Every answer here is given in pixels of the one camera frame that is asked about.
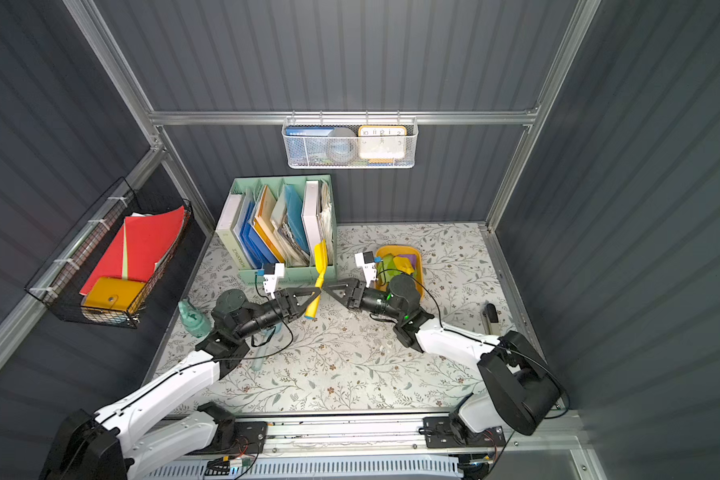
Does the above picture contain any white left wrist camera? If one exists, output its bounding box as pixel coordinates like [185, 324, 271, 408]
[254, 263, 286, 299]

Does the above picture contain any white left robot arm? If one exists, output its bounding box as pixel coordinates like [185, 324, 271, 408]
[40, 287, 321, 479]

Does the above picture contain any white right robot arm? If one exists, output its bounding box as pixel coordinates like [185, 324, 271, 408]
[322, 273, 566, 436]

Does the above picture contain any grey tape roll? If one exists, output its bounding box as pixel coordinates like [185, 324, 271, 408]
[325, 127, 357, 165]

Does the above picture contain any green shovel yellow handle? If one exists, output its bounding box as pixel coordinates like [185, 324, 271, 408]
[378, 254, 401, 283]

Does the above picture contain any yellow white alarm clock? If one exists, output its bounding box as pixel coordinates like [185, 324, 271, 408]
[357, 125, 408, 162]

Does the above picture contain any yellow wallet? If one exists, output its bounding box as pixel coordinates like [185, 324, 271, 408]
[82, 277, 146, 312]

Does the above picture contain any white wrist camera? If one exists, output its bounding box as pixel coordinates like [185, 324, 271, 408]
[354, 251, 379, 288]
[254, 263, 286, 299]

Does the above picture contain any purple shovel pink handle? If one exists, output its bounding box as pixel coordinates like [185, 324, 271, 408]
[396, 254, 417, 270]

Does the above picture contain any teal toy scoop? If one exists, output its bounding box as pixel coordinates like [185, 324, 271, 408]
[251, 327, 277, 372]

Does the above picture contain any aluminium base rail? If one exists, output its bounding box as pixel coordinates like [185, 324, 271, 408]
[182, 413, 508, 457]

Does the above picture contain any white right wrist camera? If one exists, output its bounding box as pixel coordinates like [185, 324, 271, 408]
[354, 251, 379, 288]

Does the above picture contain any green spray bottle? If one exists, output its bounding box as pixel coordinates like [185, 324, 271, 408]
[178, 298, 213, 339]

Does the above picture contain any yellow toy piece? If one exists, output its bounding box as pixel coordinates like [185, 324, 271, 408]
[305, 240, 328, 320]

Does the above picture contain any yellow plastic storage box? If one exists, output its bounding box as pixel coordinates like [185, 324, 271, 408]
[375, 245, 424, 297]

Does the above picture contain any black stapler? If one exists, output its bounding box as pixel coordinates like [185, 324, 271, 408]
[482, 302, 501, 336]

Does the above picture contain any red paper folder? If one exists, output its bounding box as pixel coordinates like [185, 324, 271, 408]
[80, 207, 187, 295]

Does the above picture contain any green desktop file organizer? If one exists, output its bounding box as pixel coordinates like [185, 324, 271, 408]
[216, 175, 336, 285]

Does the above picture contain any black wire side basket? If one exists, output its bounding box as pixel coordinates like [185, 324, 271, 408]
[25, 180, 193, 329]

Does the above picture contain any white wire wall basket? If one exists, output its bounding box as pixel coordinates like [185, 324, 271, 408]
[281, 113, 419, 169]

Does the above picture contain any blue box in basket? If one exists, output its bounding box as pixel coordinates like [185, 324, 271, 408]
[283, 126, 334, 167]

